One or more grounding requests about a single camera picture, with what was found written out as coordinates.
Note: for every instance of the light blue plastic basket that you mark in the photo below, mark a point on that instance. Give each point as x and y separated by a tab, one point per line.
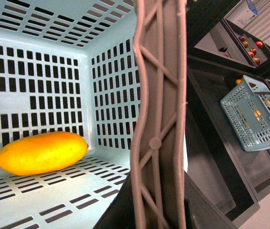
67	65

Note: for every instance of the grey basket handle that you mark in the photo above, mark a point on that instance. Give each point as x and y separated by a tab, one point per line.
157	148

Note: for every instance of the yellow mango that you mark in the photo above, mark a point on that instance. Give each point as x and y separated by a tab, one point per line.
42	153

